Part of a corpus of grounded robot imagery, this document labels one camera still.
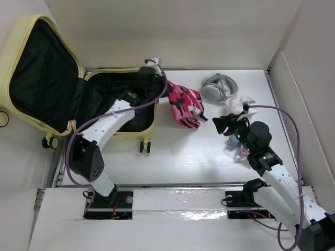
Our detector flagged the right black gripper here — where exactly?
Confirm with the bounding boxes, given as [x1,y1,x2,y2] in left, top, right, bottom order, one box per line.
[211,111,254,153]

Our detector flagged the blue pink headphones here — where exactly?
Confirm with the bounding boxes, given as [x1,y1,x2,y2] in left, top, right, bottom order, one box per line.
[227,135,249,156]

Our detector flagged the white cap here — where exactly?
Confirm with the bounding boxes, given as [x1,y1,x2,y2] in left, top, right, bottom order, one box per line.
[225,95,256,115]

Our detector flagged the grey white headphones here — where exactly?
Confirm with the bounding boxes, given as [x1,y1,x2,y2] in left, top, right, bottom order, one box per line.
[201,73,239,102]

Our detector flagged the pink camouflage shorts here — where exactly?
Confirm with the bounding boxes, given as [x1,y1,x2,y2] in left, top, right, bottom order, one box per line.
[166,81,208,129]

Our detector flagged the yellow hard-shell suitcase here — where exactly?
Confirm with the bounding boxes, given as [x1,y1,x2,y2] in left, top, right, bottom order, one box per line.
[1,15,155,149]

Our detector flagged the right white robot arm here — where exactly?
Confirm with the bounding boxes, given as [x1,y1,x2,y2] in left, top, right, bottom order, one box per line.
[213,113,334,250]

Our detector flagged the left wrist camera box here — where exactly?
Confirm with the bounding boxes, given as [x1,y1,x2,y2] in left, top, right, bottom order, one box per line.
[144,56,162,68]

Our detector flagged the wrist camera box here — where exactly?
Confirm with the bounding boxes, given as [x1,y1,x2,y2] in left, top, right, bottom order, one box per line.
[238,100,258,121]
[144,56,162,68]

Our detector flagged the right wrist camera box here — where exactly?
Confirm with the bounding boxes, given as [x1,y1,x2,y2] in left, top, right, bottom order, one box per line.
[238,100,258,121]

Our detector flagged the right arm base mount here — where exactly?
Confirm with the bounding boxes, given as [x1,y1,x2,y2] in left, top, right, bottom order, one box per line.
[221,190,275,220]

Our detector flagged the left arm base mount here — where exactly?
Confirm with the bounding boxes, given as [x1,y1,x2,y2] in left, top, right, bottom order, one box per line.
[83,190,133,220]

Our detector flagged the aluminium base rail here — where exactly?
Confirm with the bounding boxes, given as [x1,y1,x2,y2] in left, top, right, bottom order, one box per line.
[36,180,312,213]

